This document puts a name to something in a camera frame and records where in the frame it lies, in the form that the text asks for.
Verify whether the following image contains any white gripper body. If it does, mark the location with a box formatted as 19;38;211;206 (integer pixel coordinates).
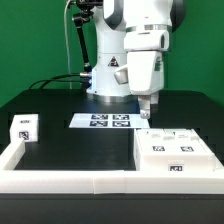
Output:
124;30;169;95

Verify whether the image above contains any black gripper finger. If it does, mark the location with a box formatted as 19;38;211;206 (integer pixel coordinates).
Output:
138;94;159;119

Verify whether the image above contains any white cabinet body box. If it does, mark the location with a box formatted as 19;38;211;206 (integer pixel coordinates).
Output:
133;128;224;174

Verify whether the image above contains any white door panel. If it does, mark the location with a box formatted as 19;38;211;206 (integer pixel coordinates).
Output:
163;129;214;157
134;129;177;157

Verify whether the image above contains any small white cabinet top block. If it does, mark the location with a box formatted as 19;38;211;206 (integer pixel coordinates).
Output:
10;114;39;142

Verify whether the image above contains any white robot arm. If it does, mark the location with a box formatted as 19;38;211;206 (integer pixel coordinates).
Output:
87;0;186;119

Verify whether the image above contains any white fiducial marker sheet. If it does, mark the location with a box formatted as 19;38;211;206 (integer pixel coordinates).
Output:
69;113;149;129

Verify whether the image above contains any black cable bundle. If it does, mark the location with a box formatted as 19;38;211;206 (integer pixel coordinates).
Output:
29;73;93;90

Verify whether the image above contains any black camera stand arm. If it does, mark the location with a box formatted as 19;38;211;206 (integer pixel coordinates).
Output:
72;0;103;72

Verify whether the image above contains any white hanging cable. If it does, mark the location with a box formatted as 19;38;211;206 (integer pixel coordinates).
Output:
63;0;74;90

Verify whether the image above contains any white U-shaped fence frame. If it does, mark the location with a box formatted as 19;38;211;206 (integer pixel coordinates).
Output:
0;139;224;194

